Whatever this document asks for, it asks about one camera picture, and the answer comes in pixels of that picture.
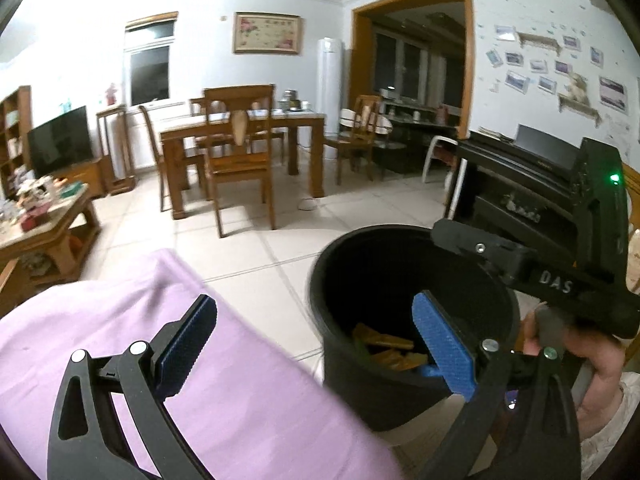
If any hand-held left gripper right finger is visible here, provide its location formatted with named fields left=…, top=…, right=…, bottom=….
left=411, top=290, right=583, bottom=480

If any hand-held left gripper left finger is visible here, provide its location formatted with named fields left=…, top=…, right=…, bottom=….
left=47, top=294, right=218, bottom=480

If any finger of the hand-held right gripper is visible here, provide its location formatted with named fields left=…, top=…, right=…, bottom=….
left=430, top=217, right=532, bottom=287

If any yellow packet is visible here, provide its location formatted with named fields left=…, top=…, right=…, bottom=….
left=352, top=322, right=415, bottom=352

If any black trash bin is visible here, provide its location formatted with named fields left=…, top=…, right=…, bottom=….
left=306, top=225, right=522, bottom=433

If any person's right hand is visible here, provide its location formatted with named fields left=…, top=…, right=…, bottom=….
left=520, top=310, right=628, bottom=422

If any black piano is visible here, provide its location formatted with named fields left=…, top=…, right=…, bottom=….
left=447, top=124, right=583, bottom=241

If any purple tablecloth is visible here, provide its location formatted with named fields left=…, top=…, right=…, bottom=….
left=0, top=249, right=403, bottom=480

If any white stool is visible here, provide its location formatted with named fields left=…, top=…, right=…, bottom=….
left=421, top=135, right=461, bottom=183

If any white folding chair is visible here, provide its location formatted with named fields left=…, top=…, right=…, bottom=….
left=337, top=109, right=393, bottom=136

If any plush toy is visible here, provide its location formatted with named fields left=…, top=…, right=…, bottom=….
left=565, top=72, right=591, bottom=103

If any wooden coffee table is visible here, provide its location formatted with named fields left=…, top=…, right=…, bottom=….
left=0, top=182, right=103, bottom=316

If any wooden sofa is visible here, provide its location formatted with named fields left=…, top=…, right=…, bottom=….
left=0, top=259, right=33, bottom=318

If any wooden chair with vase splat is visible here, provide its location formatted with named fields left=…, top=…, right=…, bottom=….
left=202, top=84, right=277, bottom=238

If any wooden plant stand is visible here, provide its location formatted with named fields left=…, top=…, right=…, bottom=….
left=96, top=104, right=137, bottom=196

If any wooden television cabinet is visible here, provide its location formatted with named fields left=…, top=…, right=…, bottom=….
left=52, top=155, right=113, bottom=200

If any tall slatted wooden chair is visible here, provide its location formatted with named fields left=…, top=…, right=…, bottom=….
left=139, top=105, right=208, bottom=211

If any white standing air conditioner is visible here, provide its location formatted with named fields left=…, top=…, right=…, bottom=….
left=316, top=36, right=346, bottom=136

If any cluster of small household items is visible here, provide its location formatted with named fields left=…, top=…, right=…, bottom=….
left=0, top=175, right=83, bottom=233

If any white radiator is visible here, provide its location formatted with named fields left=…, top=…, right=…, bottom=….
left=127, top=105, right=193, bottom=168

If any wooden dining table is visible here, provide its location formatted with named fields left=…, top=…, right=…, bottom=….
left=160, top=110, right=327, bottom=220

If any black television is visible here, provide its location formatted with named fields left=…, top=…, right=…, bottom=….
left=27, top=106, right=95, bottom=178

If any window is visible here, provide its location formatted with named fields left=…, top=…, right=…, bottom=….
left=122, top=11, right=179, bottom=108

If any wooden bookshelf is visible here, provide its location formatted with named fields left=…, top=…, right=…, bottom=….
left=0, top=85, right=33, bottom=201

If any framed floral picture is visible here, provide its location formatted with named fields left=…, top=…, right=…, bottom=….
left=232, top=11, right=303, bottom=56

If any wooden wall shelf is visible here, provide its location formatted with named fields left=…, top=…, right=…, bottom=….
left=557, top=95, right=603, bottom=126
left=517, top=32, right=561, bottom=53

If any group of wall photo prints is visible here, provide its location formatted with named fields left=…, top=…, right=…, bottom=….
left=487, top=25, right=628, bottom=113

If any wooden door frame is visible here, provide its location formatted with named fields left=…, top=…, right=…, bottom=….
left=350, top=0, right=475, bottom=138

